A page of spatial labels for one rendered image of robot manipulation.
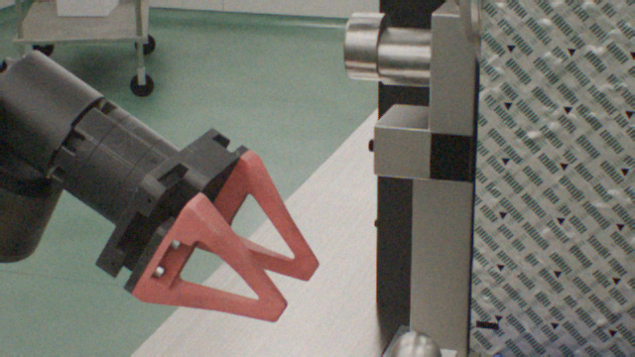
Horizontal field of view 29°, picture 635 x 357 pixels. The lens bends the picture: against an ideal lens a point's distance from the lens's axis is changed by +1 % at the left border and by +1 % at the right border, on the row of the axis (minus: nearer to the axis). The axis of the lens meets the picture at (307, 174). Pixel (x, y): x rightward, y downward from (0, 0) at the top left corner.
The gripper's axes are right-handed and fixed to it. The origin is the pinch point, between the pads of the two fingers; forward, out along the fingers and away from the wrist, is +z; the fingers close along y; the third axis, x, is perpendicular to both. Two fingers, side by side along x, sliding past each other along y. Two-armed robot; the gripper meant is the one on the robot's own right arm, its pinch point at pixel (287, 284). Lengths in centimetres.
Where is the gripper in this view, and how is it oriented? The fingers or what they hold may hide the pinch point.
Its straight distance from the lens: 70.3
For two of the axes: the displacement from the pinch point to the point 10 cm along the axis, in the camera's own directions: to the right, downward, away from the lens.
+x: 4.8, -7.7, -4.2
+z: 8.2, 5.7, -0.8
